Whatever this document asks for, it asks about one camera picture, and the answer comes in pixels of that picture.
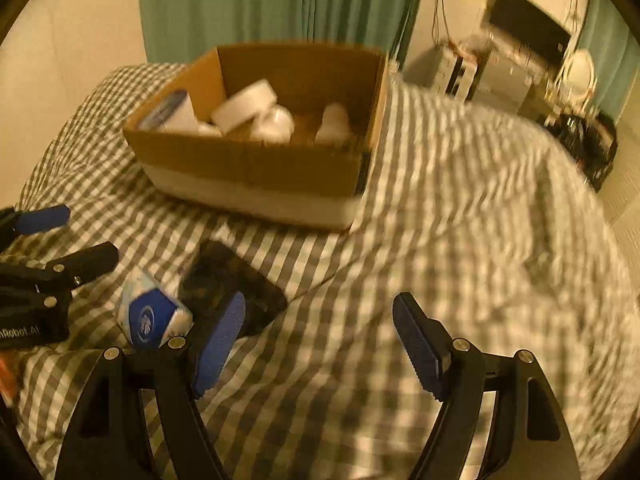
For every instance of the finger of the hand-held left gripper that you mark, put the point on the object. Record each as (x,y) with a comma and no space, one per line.
(75,264)
(40,219)

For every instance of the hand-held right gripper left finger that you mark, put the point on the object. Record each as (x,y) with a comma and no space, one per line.
(218,345)

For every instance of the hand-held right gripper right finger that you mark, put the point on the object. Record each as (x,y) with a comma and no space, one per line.
(417,345)

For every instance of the black pouch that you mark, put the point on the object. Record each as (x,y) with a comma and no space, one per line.
(230,280)

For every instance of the blue and white tissue packet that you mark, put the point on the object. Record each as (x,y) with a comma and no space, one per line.
(150,317)

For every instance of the cardboard box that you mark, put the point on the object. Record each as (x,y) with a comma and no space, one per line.
(260,150)

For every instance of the checkered bed blanket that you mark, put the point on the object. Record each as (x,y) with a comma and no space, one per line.
(400,285)

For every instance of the blue-capped white tube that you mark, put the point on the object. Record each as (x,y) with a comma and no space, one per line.
(172,112)

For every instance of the white round jar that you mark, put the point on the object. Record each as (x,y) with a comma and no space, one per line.
(274,124)

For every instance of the white tape roll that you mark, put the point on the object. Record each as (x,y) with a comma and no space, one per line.
(245,105)

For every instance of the white plastic bottle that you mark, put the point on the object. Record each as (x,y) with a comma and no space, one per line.
(332,122)

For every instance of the black bag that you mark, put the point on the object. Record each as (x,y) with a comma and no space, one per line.
(585,142)

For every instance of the grey cabinet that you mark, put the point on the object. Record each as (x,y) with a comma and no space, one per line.
(452,67)

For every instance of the white round mirror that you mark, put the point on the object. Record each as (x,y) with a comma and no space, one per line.
(579,72)

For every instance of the green curtain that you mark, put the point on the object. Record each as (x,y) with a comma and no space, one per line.
(280,5)

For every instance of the black television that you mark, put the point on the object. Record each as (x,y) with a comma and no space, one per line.
(529,22)

